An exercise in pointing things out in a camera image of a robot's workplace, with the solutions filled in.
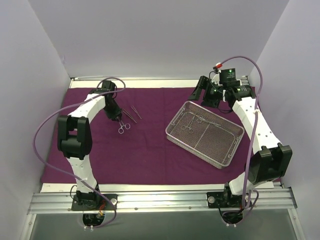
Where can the aluminium back rail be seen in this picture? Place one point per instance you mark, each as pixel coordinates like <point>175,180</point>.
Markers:
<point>144,78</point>

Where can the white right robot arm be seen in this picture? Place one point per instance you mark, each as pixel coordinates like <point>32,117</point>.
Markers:
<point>268,157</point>

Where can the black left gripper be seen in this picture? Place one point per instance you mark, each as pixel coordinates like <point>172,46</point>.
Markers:
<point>115,115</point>

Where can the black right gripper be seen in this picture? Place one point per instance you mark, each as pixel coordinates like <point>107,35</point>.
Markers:
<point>205,88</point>

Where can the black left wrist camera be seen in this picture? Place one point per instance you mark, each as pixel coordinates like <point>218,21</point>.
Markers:
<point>107,85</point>

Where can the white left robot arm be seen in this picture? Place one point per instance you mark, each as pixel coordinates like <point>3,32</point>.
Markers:
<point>75,137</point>

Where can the steel forceps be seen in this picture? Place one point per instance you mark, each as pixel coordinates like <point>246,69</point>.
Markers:
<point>201,119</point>
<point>123,126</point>

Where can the aluminium right side rail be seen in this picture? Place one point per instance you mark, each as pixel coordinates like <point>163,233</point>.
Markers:
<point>245,80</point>

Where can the steel surgical scissors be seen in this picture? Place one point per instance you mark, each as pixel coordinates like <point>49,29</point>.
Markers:
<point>188,127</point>

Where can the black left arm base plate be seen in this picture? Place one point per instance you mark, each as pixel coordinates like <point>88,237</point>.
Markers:
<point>93,201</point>

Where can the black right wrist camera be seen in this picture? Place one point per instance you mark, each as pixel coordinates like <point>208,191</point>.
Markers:
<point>226,78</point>

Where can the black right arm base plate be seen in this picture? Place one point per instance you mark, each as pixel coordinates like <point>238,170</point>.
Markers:
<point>223,200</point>

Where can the steel tweezers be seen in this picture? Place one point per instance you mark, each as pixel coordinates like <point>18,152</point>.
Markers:
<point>135,110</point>
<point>129,115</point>

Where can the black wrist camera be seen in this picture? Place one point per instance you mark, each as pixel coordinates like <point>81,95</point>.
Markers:
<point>107,85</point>
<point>226,78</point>

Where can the wire mesh instrument tray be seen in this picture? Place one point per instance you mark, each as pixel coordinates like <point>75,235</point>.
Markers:
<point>213,144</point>

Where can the aluminium front frame rail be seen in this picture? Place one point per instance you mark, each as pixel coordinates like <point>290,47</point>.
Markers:
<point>159,202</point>

